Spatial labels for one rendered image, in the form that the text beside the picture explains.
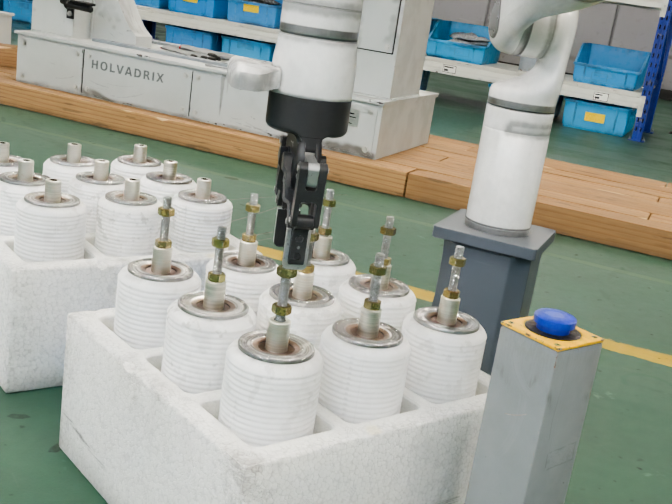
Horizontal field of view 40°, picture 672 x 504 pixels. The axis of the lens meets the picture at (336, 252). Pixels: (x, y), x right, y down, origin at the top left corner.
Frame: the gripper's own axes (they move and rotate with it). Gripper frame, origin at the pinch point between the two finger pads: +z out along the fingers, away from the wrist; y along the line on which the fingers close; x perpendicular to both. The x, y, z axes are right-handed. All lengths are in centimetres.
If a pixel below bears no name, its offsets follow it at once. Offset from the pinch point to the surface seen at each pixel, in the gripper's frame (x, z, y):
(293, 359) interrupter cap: -1.2, 10.4, -3.1
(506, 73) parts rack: -184, 12, 428
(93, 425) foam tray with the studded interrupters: 17.1, 28.3, 15.9
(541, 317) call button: -23.3, 3.0, -6.8
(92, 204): 21, 14, 59
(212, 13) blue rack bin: -22, 7, 540
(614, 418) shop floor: -63, 36, 40
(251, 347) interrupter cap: 2.5, 10.5, -0.7
